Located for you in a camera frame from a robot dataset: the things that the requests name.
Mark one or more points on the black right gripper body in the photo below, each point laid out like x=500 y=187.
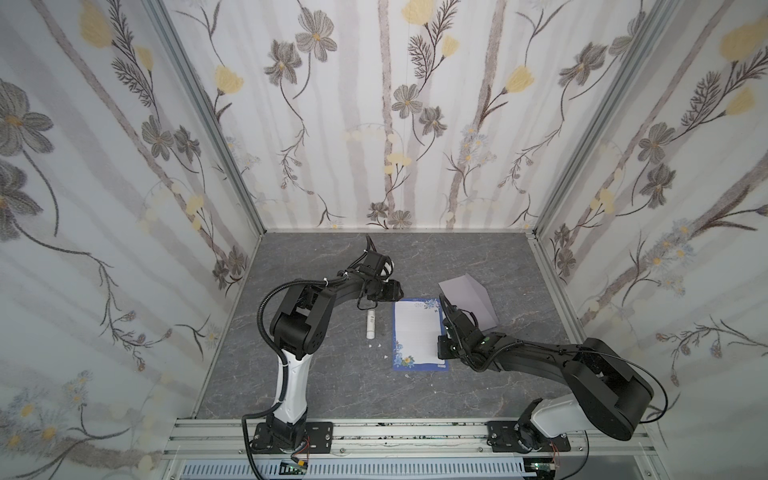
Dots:
x=458 y=330

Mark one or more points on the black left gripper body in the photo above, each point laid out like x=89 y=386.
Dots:
x=389 y=290

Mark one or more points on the blue bordered letter paper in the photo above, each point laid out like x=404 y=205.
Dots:
x=416 y=326

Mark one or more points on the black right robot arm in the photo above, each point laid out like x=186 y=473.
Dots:
x=606 y=392

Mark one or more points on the grey paper envelope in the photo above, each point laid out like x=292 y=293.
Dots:
x=466 y=293

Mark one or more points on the white glue stick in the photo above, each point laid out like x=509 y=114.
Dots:
x=370 y=324

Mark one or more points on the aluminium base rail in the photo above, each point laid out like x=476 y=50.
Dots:
x=381 y=438

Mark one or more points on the white slotted cable duct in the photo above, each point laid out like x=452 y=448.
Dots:
x=398 y=468

